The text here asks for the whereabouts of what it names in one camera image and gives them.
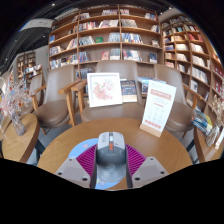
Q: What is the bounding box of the tall angled wooden bookshelf unit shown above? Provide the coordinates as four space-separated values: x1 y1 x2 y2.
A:
159 14 224 111

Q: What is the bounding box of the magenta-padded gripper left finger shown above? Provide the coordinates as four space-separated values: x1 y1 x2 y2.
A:
54 143 98 189

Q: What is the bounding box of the white framed floral picture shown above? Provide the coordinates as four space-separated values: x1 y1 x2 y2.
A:
86 72 124 109

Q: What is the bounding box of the stack of blue books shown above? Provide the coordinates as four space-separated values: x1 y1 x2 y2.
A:
137 76 167 95

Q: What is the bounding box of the dark upright book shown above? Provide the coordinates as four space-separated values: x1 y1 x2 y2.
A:
119 79 139 103

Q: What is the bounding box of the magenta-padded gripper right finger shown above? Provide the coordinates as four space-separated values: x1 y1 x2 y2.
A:
125 143 169 189

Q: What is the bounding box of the round blue mouse pad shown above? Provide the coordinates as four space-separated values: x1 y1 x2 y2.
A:
68 138 128 191

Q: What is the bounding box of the distant wooden shelf unit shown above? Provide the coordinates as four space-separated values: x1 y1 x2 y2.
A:
16 50 44 84

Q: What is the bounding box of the grey computer mouse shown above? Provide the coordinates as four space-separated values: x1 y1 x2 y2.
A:
95 131 128 184

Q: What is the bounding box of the glass vase with pink flowers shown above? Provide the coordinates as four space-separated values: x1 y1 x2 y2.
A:
0 79 31 137

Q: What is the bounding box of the wide wooden bookshelf unit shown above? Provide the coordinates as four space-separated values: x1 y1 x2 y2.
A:
48 4 164 71

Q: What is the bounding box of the white sign in wooden base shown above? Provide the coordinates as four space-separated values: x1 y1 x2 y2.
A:
139 79 178 138

